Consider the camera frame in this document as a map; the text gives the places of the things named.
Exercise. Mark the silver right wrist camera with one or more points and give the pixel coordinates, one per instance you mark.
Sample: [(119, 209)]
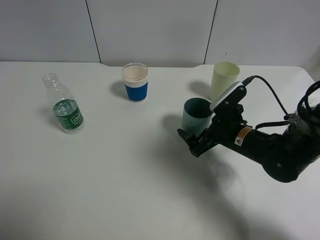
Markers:
[(226, 93)]

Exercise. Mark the teal plastic cup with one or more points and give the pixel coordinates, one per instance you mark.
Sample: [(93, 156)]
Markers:
[(196, 115)]

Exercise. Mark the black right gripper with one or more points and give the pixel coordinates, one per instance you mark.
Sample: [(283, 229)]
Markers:
[(226, 124)]

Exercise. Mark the pale green plastic cup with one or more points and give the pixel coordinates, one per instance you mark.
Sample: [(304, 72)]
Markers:
[(224, 74)]

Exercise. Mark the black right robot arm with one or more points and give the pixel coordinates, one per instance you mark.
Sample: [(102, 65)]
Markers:
[(282, 156)]

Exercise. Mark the clear bottle green label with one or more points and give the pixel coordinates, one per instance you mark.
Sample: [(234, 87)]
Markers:
[(63, 104)]

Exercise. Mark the blue sleeved paper cup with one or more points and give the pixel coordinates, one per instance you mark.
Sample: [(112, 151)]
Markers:
[(135, 76)]

